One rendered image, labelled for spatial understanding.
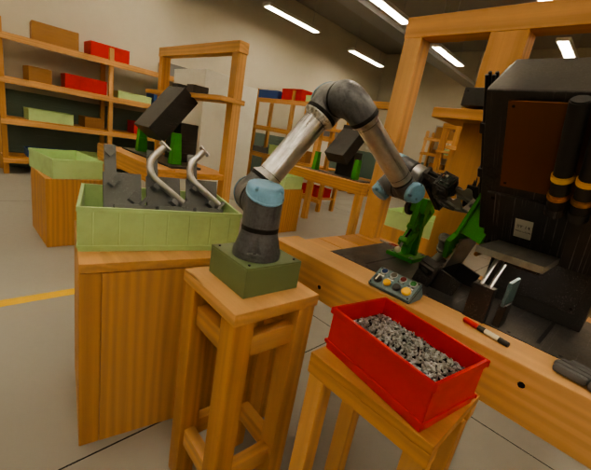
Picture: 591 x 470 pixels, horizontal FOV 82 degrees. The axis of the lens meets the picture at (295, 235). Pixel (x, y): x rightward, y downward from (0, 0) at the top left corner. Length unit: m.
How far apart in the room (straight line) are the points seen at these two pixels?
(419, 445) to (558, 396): 0.36
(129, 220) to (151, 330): 0.45
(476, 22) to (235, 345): 1.54
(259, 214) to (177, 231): 0.55
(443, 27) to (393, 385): 1.50
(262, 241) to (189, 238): 0.53
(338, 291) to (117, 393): 0.99
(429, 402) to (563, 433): 0.37
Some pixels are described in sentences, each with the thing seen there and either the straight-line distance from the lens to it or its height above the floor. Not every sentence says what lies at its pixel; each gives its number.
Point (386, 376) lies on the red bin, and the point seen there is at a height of 0.86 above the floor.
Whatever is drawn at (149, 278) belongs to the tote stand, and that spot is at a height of 0.72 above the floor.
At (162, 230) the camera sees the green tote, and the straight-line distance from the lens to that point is 1.46.
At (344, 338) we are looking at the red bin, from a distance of 0.91.
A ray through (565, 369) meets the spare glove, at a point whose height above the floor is 0.92.
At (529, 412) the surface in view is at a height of 0.80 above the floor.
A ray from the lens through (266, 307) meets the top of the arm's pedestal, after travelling 0.99.
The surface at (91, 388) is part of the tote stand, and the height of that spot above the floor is 0.27.
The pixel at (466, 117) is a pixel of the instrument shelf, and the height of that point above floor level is 1.51.
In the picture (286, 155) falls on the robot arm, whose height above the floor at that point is 1.26.
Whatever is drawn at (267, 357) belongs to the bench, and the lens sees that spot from 1.66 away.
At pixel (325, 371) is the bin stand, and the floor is 0.78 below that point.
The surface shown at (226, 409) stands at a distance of 1.14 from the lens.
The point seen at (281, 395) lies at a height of 0.47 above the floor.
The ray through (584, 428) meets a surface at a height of 0.83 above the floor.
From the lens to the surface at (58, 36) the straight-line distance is 7.12.
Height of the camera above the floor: 1.32
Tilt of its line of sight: 16 degrees down
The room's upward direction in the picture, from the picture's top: 10 degrees clockwise
